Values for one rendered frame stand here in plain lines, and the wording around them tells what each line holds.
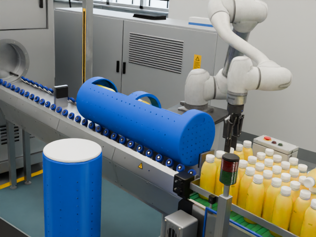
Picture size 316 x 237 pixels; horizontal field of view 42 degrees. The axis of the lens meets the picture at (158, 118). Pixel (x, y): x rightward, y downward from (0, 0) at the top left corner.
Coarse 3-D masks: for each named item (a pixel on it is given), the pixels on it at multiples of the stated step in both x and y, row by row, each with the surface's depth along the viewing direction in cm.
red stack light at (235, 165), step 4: (224, 160) 148; (224, 164) 148; (228, 164) 147; (232, 164) 146; (236, 164) 147; (224, 168) 148; (228, 168) 147; (232, 168) 147; (236, 168) 148; (232, 172) 148
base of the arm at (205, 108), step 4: (184, 104) 277; (188, 104) 272; (180, 108) 276; (184, 108) 275; (188, 108) 272; (192, 108) 271; (196, 108) 270; (200, 108) 270; (204, 108) 272; (208, 108) 276; (212, 108) 277
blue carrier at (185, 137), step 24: (96, 96) 244; (120, 96) 233; (144, 96) 231; (96, 120) 248; (120, 120) 228; (144, 120) 215; (168, 120) 205; (192, 120) 201; (144, 144) 221; (168, 144) 203; (192, 144) 206
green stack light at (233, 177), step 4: (220, 172) 151; (224, 172) 148; (228, 172) 148; (236, 172) 148; (220, 176) 151; (224, 176) 149; (228, 176) 148; (232, 176) 148; (236, 176) 149; (220, 180) 151; (224, 180) 149; (228, 180) 149; (232, 180) 149; (236, 180) 150; (228, 184) 149; (232, 184) 149
